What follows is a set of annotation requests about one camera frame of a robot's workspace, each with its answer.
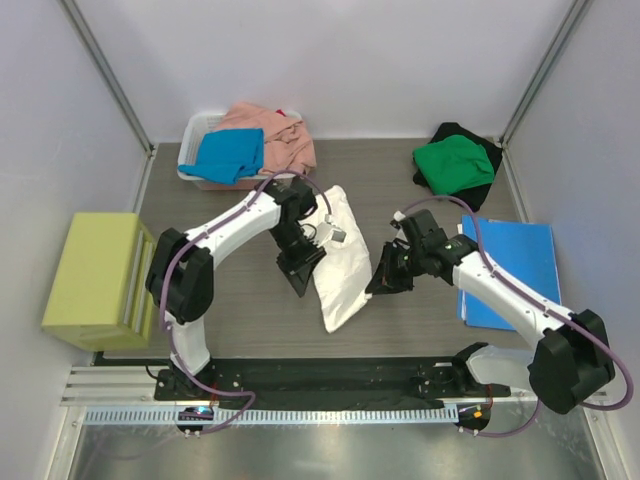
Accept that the black t-shirt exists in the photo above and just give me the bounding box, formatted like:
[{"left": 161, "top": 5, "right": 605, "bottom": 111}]
[{"left": 412, "top": 122, "right": 503, "bottom": 213}]

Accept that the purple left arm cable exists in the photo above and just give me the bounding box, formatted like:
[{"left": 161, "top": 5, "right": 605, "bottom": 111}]
[{"left": 158, "top": 170, "right": 334, "bottom": 435}]

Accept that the pink t-shirt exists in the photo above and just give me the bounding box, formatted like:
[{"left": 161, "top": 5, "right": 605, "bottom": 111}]
[{"left": 214, "top": 102, "right": 317, "bottom": 174}]

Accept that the aluminium rail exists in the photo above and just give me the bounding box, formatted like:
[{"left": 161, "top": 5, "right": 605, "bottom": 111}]
[{"left": 60, "top": 365, "right": 171, "bottom": 404}]

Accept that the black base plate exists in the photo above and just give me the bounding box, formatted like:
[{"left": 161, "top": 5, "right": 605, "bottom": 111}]
[{"left": 155, "top": 356, "right": 510, "bottom": 409}]

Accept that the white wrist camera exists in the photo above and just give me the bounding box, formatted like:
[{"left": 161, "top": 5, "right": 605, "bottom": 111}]
[
  {"left": 390, "top": 211, "right": 406, "bottom": 233},
  {"left": 316, "top": 214, "right": 346, "bottom": 248}
]

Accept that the green t-shirt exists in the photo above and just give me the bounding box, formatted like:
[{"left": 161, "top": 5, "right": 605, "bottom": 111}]
[{"left": 413, "top": 135, "right": 495, "bottom": 195}]

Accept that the blue t-shirt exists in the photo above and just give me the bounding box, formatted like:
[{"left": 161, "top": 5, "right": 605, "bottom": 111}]
[{"left": 178, "top": 128, "right": 264, "bottom": 185}]

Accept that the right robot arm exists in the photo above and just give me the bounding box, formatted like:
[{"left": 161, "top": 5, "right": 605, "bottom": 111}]
[{"left": 366, "top": 209, "right": 615, "bottom": 414}]

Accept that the left aluminium frame post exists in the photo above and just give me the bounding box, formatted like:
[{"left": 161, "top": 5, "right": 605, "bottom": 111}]
[{"left": 58, "top": 0, "right": 154, "bottom": 157}]

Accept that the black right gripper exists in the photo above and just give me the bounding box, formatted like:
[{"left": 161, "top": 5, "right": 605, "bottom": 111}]
[{"left": 367, "top": 241, "right": 427, "bottom": 295}]

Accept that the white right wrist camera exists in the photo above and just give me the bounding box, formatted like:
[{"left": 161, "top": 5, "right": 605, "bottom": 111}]
[{"left": 390, "top": 211, "right": 406, "bottom": 233}]

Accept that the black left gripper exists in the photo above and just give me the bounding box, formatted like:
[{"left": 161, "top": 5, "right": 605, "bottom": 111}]
[{"left": 269, "top": 222, "right": 326, "bottom": 297}]

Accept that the right aluminium frame post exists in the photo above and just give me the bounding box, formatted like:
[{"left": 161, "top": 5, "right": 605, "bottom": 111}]
[{"left": 500, "top": 0, "right": 593, "bottom": 147}]

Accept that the aluminium frame post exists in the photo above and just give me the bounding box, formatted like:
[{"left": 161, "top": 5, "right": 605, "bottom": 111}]
[
  {"left": 500, "top": 0, "right": 593, "bottom": 147},
  {"left": 58, "top": 0, "right": 154, "bottom": 157}
]

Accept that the white plastic laundry basket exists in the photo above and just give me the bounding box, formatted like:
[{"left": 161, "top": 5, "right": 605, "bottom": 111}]
[{"left": 177, "top": 110, "right": 304, "bottom": 190}]

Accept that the blue folder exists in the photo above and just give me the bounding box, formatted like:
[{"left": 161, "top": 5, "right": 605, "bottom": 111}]
[{"left": 457, "top": 218, "right": 561, "bottom": 331}]

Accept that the white printed t-shirt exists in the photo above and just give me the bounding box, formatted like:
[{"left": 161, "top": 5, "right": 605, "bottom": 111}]
[{"left": 299, "top": 185, "right": 373, "bottom": 333}]

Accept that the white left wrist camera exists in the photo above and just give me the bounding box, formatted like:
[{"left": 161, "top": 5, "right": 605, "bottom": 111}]
[{"left": 316, "top": 214, "right": 346, "bottom": 248}]

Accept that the white slotted cable duct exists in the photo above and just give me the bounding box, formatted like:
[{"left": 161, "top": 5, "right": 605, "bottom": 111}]
[{"left": 84, "top": 405, "right": 458, "bottom": 426}]

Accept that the yellow-green foam block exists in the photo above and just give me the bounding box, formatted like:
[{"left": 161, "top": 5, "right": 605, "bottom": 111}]
[{"left": 41, "top": 212, "right": 155, "bottom": 352}]

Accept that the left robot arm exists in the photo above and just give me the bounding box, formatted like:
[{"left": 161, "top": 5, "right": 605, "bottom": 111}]
[{"left": 146, "top": 178, "right": 326, "bottom": 400}]

